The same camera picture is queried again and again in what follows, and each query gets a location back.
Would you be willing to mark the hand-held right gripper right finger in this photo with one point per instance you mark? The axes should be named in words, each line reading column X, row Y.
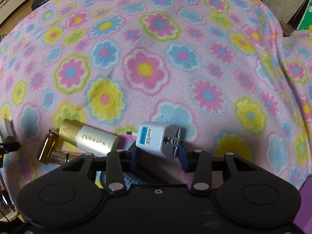
column 184, row 159

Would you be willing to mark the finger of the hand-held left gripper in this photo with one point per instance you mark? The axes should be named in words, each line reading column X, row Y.
column 9, row 147

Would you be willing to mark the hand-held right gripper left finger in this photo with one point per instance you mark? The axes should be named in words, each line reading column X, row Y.
column 133, row 157

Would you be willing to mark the white charger plug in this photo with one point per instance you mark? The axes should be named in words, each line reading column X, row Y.
column 6, row 129

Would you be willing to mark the white travel adapter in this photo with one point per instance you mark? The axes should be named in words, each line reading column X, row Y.
column 156, row 139

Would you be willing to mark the amber glass vial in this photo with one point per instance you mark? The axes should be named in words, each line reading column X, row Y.
column 47, row 148

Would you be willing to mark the white and gold bottle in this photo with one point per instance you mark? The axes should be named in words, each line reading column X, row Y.
column 92, row 139

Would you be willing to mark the gold lipstick tube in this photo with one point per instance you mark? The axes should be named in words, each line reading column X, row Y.
column 61, row 158

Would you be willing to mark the pink floral fleece blanket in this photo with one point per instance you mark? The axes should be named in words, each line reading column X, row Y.
column 156, row 65

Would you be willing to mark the purple object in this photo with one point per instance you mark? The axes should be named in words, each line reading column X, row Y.
column 307, row 207

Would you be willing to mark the green box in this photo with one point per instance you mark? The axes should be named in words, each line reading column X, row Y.
column 306, row 17

